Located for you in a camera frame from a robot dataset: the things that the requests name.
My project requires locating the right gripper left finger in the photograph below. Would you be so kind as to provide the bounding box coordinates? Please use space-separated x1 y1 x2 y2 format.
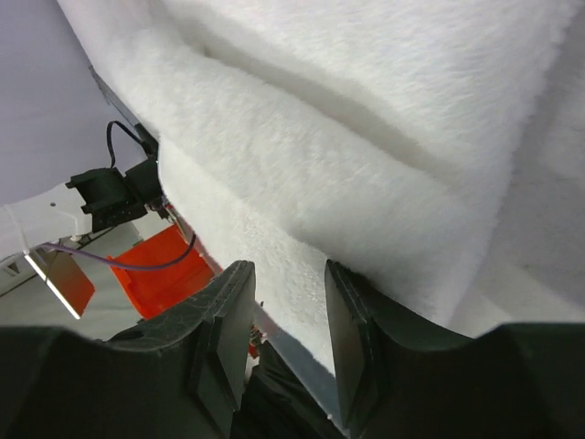
109 261 256 438

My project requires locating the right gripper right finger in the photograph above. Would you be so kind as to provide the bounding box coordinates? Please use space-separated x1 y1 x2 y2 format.
324 260 471 438

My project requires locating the white towel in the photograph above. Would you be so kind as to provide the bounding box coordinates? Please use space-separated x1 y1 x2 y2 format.
61 1 584 371

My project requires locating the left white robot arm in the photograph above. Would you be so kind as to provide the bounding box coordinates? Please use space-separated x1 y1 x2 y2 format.
1 121 165 260

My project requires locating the orange plastic bin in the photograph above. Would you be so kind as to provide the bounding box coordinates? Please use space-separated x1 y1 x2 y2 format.
51 225 214 319

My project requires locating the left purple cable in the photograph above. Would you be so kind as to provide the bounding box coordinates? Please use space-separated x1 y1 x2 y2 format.
36 232 198 272

